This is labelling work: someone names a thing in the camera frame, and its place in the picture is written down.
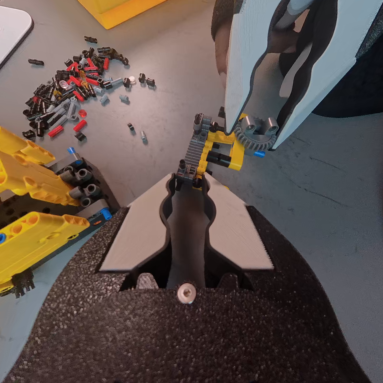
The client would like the person's right hand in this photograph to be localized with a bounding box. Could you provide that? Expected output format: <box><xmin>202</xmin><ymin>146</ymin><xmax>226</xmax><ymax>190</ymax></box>
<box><xmin>214</xmin><ymin>28</ymin><xmax>304</xmax><ymax>91</ymax></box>

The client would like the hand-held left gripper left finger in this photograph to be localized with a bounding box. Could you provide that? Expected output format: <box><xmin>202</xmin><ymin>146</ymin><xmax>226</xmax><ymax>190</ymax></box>
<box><xmin>99</xmin><ymin>173</ymin><xmax>178</xmax><ymax>288</ymax></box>

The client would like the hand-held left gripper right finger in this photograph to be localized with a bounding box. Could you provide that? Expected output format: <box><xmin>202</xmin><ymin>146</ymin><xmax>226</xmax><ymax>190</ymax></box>
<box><xmin>202</xmin><ymin>174</ymin><xmax>275</xmax><ymax>288</ymax></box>

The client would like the pale rounded board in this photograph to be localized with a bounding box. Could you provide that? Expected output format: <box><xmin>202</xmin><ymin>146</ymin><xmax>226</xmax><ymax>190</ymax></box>
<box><xmin>0</xmin><ymin>6</ymin><xmax>34</xmax><ymax>70</ymax></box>

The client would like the black padded armrest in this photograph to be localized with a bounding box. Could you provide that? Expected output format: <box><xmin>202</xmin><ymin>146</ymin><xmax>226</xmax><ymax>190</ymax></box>
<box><xmin>311</xmin><ymin>45</ymin><xmax>383</xmax><ymax>118</ymax></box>

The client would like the pile of small lego pins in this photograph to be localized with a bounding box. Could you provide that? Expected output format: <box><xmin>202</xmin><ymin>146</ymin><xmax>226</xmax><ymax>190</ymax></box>
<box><xmin>22</xmin><ymin>35</ymin><xmax>157</xmax><ymax>143</ymax></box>

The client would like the yellow plastic storage bin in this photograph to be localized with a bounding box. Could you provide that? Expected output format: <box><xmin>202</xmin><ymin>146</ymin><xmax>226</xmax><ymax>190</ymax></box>
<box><xmin>77</xmin><ymin>0</ymin><xmax>169</xmax><ymax>30</ymax></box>

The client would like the yellow lego beam with black pins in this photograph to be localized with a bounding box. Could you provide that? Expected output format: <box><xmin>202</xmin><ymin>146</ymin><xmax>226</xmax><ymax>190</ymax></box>
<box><xmin>208</xmin><ymin>113</ymin><xmax>249</xmax><ymax>172</ymax></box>

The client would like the grey lego gear with blue pins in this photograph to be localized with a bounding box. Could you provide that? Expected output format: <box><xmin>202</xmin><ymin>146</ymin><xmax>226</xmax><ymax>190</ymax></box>
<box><xmin>233</xmin><ymin>115</ymin><xmax>279</xmax><ymax>158</ymax></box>

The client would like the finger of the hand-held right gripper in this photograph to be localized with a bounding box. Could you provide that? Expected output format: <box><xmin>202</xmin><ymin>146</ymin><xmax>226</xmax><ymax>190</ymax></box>
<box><xmin>268</xmin><ymin>0</ymin><xmax>383</xmax><ymax>151</ymax></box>
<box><xmin>224</xmin><ymin>0</ymin><xmax>290</xmax><ymax>135</ymax></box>

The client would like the grey yellow lego rack assembly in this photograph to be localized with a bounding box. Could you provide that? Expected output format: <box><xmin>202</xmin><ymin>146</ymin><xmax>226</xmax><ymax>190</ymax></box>
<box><xmin>175</xmin><ymin>113</ymin><xmax>231</xmax><ymax>192</ymax></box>

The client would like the large yellow black lego model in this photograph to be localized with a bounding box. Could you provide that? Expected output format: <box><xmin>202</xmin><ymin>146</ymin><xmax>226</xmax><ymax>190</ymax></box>
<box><xmin>0</xmin><ymin>126</ymin><xmax>121</xmax><ymax>299</ymax></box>

